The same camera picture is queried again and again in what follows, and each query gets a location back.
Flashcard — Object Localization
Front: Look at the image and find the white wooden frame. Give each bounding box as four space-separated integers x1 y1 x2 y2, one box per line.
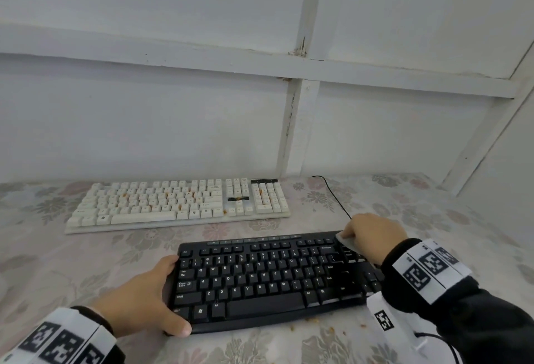
0 0 534 198

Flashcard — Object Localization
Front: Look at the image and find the floral tablecloth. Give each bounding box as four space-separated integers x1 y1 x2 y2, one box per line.
0 172 534 364

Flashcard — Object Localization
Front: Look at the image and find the black keyboard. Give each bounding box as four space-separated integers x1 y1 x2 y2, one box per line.
166 231 389 335

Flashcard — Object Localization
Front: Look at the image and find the white marker right wristband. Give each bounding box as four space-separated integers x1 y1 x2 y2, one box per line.
392 238 473 305

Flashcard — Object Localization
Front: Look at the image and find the person's left forearm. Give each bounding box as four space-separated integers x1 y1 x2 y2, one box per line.
0 305 126 364

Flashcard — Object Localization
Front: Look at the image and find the black camera cable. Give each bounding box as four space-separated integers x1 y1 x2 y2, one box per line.
415 331 462 364

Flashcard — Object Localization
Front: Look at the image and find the white keyboard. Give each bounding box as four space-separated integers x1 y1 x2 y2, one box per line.
65 177 291 235

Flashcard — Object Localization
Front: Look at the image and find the black keyboard cable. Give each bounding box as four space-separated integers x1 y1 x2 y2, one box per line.
311 175 353 221

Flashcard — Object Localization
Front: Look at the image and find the grey fluffy cloth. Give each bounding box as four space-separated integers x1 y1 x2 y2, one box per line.
335 231 364 255

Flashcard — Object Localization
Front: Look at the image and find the white marker wristband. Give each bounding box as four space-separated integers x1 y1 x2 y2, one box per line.
392 238 473 305
0 307 117 364

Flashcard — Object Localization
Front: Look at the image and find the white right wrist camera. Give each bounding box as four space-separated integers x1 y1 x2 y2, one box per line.
366 292 439 358

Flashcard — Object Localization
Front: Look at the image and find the person's left hand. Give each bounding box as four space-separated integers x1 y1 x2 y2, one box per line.
90 254 192 338

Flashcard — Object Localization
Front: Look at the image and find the person's right hand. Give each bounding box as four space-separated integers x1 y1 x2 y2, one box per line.
341 213 409 267

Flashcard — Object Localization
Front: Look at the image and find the person's right forearm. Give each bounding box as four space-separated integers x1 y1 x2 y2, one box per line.
380 237 534 364

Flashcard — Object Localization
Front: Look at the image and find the white marker left wristband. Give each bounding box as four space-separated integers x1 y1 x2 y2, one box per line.
0 307 117 364

